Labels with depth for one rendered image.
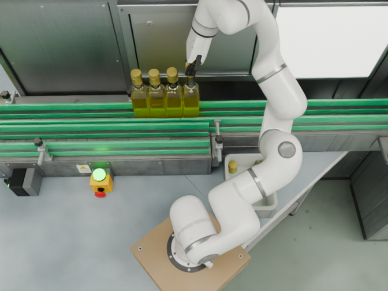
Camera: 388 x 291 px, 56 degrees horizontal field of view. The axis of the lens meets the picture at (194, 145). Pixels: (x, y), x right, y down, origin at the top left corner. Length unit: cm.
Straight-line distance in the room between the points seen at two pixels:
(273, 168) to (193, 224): 24
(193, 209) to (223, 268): 34
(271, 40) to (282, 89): 14
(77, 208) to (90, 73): 51
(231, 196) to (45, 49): 85
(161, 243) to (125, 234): 17
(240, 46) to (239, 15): 37
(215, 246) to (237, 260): 33
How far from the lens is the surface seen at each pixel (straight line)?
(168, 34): 123
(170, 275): 120
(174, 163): 133
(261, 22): 100
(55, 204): 146
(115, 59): 138
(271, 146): 91
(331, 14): 126
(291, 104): 92
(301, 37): 129
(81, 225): 140
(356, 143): 155
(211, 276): 120
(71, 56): 141
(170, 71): 115
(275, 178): 91
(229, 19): 91
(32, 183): 144
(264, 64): 91
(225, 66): 134
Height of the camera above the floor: 201
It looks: 58 degrees down
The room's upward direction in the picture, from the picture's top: straight up
